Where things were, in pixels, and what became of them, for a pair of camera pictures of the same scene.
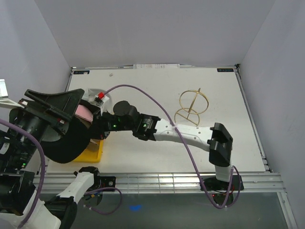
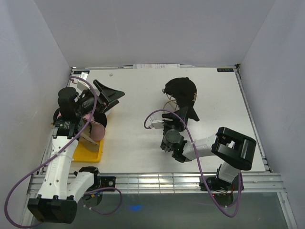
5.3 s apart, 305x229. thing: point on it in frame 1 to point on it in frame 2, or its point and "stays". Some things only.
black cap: x=72 y=145 to x=184 y=91
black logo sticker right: x=225 y=69 stays
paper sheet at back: x=156 y=66 stays
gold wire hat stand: x=193 y=103 to x=173 y=102
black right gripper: x=98 y=130 to x=177 y=121
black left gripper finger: x=64 y=104 to x=110 y=94
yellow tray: x=88 y=156 stays
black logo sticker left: x=81 y=72 stays
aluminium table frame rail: x=167 y=182 stays
